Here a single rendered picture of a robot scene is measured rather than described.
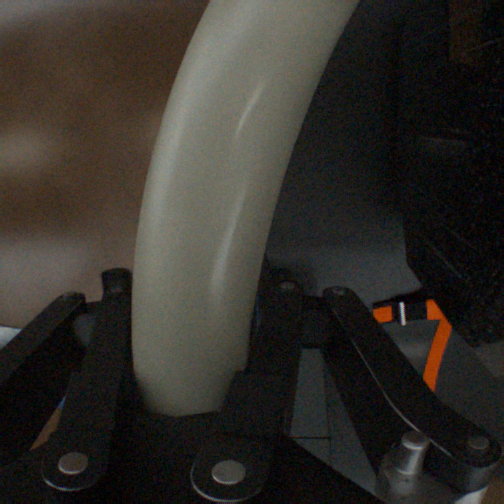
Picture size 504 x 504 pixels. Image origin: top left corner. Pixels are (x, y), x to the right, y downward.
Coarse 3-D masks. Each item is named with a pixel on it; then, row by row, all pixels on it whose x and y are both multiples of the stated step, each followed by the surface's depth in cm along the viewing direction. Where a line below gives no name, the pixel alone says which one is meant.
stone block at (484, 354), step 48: (432, 0) 60; (480, 0) 42; (432, 48) 63; (480, 48) 44; (432, 96) 66; (480, 96) 46; (432, 144) 67; (480, 144) 47; (432, 192) 67; (480, 192) 48; (432, 240) 67; (480, 240) 48; (432, 288) 65; (480, 288) 47; (480, 336) 51
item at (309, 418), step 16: (304, 352) 117; (320, 352) 117; (304, 368) 109; (320, 368) 109; (304, 384) 102; (320, 384) 102; (304, 400) 95; (320, 400) 95; (304, 416) 90; (320, 416) 89; (304, 432) 84; (320, 432) 84; (320, 448) 79
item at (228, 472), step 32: (288, 288) 15; (288, 320) 13; (256, 352) 11; (288, 352) 11; (256, 384) 9; (288, 384) 9; (224, 416) 7; (256, 416) 7; (288, 416) 10; (224, 448) 6; (256, 448) 6; (192, 480) 6; (224, 480) 5; (256, 480) 6
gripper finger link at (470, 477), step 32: (352, 320) 12; (352, 352) 11; (384, 352) 10; (352, 384) 11; (384, 384) 9; (416, 384) 9; (352, 416) 11; (384, 416) 9; (416, 416) 8; (448, 416) 8; (384, 448) 9; (448, 448) 7; (480, 448) 6; (448, 480) 6; (480, 480) 6
